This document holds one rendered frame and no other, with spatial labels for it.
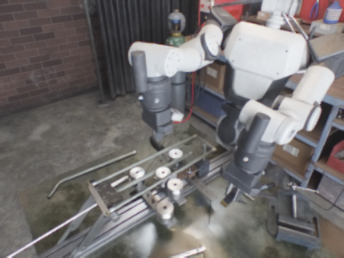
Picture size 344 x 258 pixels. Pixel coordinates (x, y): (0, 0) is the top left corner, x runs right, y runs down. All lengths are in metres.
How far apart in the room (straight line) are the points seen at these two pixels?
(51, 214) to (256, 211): 0.67
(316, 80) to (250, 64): 0.22
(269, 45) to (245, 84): 0.16
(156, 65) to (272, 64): 0.49
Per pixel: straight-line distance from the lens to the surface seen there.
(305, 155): 2.26
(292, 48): 1.00
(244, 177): 0.73
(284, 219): 0.89
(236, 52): 1.02
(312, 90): 0.96
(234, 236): 0.86
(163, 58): 0.62
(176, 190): 0.83
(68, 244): 0.85
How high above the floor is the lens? 1.59
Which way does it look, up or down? 35 degrees down
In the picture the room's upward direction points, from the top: straight up
